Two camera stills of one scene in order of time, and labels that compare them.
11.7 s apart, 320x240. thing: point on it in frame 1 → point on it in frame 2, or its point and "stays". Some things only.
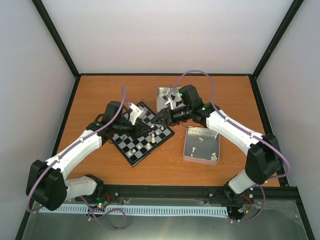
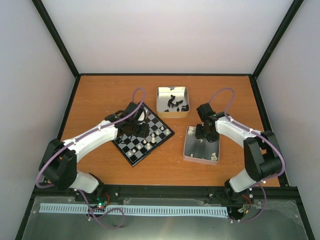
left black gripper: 148,128 stays
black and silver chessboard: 134,148 stays
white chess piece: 153,141 stays
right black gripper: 166,115 → 199,135
